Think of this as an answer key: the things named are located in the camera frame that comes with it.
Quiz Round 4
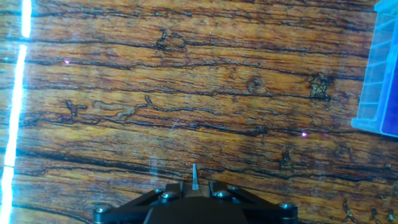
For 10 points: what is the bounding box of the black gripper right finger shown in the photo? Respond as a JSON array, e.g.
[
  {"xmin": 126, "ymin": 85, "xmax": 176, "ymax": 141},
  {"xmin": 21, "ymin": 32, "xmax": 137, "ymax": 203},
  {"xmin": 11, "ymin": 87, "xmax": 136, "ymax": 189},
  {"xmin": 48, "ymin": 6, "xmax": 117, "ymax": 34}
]
[{"xmin": 208, "ymin": 180, "xmax": 299, "ymax": 224}]

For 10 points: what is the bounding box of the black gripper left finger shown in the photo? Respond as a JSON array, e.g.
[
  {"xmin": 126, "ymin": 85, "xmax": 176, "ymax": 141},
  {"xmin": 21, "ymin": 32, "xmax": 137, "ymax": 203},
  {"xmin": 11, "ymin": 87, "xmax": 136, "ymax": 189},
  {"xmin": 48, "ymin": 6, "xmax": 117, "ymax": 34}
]
[{"xmin": 93, "ymin": 182, "xmax": 185, "ymax": 224}]

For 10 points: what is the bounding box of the small clear pipette tip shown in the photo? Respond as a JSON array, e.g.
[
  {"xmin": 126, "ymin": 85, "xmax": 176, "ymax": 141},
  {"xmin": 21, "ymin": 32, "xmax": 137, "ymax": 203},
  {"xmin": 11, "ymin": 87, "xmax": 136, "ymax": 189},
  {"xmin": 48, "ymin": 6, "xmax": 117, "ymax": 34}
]
[{"xmin": 192, "ymin": 163, "xmax": 200, "ymax": 191}]

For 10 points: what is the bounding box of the purple pipette tip box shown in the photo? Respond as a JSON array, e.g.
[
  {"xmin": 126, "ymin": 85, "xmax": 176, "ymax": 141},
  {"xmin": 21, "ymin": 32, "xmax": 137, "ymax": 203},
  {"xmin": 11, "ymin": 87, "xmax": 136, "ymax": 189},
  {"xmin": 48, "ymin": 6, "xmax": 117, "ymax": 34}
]
[{"xmin": 351, "ymin": 0, "xmax": 398, "ymax": 138}]

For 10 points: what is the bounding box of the brown wood grain board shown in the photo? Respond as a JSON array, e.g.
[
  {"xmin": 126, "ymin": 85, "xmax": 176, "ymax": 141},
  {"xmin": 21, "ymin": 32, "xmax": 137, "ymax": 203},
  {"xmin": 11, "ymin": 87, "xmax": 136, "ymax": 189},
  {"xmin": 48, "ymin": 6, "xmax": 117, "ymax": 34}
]
[{"xmin": 0, "ymin": 0, "xmax": 398, "ymax": 224}]

